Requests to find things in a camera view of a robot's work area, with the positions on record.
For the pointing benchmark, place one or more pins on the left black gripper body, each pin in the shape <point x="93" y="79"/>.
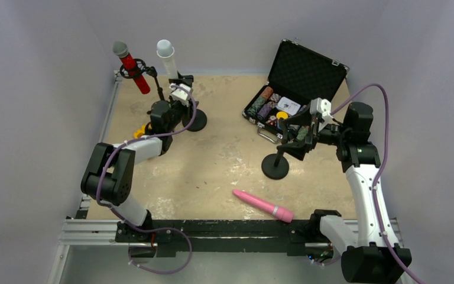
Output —
<point x="184" y="81"/>

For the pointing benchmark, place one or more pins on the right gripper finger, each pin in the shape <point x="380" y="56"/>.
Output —
<point x="303" y="118"/>
<point x="298" y="148"/>

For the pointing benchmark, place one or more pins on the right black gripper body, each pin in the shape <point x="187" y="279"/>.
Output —
<point x="302" y="128"/>

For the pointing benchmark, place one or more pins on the black round-base stand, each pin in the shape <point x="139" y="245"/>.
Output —
<point x="275" y="166"/>
<point x="197" y="118"/>

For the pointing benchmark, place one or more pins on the white microphone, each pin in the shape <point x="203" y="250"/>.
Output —
<point x="165" y="51"/>

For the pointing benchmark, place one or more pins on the pink microphone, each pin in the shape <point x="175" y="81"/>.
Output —
<point x="280" y="213"/>

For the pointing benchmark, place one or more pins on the red glitter microphone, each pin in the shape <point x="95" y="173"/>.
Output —
<point x="120" y="49"/>

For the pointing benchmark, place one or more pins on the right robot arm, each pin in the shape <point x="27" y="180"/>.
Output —
<point x="374" y="253"/>

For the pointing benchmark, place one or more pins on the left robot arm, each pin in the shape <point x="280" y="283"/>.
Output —
<point x="109" y="172"/>

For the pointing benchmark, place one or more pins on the white card deck box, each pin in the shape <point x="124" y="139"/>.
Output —
<point x="288" y="106"/>

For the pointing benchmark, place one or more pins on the yellow dealer button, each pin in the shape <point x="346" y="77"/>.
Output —
<point x="281" y="115"/>

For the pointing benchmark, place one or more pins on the black poker chip case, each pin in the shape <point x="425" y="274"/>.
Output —
<point x="298" y="73"/>

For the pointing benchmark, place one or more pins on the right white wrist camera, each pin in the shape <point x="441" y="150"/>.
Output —
<point x="322" y="107"/>

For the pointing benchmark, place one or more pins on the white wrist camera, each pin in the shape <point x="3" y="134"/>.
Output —
<point x="181" y="93"/>
<point x="322" y="107"/>

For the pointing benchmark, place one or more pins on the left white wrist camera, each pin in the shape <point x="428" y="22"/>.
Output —
<point x="181" y="93"/>

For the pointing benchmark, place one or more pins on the yellow plastic bracket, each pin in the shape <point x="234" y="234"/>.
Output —
<point x="141" y="131"/>

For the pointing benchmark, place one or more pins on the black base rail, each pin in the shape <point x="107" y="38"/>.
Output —
<point x="296" y="238"/>

